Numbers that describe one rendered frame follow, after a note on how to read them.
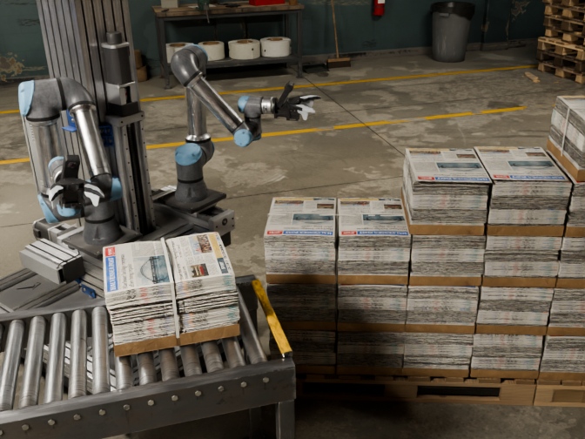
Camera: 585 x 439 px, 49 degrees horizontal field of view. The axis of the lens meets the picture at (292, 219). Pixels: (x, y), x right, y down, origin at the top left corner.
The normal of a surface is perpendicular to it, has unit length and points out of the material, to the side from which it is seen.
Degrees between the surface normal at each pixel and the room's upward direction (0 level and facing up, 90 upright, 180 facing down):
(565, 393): 90
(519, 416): 0
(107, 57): 90
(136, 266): 2
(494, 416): 0
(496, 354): 90
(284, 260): 90
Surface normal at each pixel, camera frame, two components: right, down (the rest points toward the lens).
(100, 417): 0.27, 0.41
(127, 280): -0.03, -0.89
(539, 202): -0.05, 0.44
